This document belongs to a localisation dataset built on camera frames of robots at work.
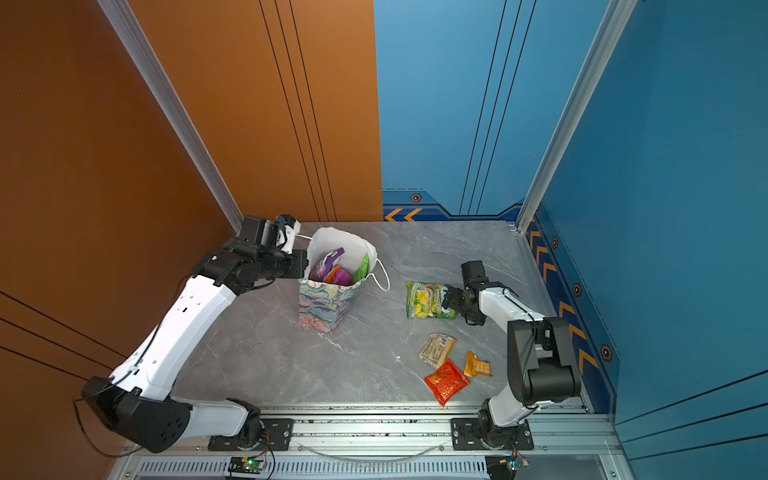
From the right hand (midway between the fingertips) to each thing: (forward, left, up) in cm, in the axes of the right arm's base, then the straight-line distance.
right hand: (455, 306), depth 94 cm
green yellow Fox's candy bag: (+2, +10, +1) cm, 10 cm away
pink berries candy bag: (+3, +38, +18) cm, 43 cm away
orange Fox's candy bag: (+3, +38, +13) cm, 40 cm away
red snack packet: (-23, +5, -1) cm, 23 cm away
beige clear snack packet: (-13, +7, -1) cm, 15 cm away
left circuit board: (-40, +54, -3) cm, 68 cm away
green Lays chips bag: (+2, +28, +17) cm, 32 cm away
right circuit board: (-41, -7, -5) cm, 42 cm away
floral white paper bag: (-8, +38, +14) cm, 41 cm away
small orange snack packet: (-18, -3, -2) cm, 18 cm away
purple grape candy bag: (+4, +35, +11) cm, 36 cm away
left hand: (0, +40, +25) cm, 48 cm away
